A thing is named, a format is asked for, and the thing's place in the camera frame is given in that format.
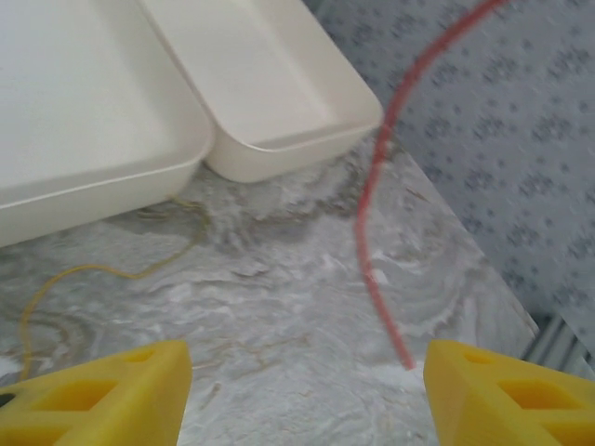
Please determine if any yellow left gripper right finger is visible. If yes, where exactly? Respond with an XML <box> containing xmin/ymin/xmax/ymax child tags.
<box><xmin>425</xmin><ymin>338</ymin><xmax>595</xmax><ymax>446</ymax></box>

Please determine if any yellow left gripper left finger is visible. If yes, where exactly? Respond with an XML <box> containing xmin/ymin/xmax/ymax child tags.
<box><xmin>0</xmin><ymin>338</ymin><xmax>193</xmax><ymax>446</ymax></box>

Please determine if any yellow cable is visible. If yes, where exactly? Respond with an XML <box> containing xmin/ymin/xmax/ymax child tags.
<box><xmin>18</xmin><ymin>197</ymin><xmax>211</xmax><ymax>385</ymax></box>

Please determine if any long red cable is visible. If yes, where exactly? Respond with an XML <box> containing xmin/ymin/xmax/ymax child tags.
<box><xmin>354</xmin><ymin>0</ymin><xmax>510</xmax><ymax>372</ymax></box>

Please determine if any cream plastic tray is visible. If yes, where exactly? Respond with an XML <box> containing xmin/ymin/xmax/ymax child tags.
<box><xmin>137</xmin><ymin>0</ymin><xmax>385</xmax><ymax>183</ymax></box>
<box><xmin>0</xmin><ymin>0</ymin><xmax>216</xmax><ymax>249</ymax></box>

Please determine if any aluminium frame rail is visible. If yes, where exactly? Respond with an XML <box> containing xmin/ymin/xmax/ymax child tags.
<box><xmin>522</xmin><ymin>313</ymin><xmax>595</xmax><ymax>380</ymax></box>

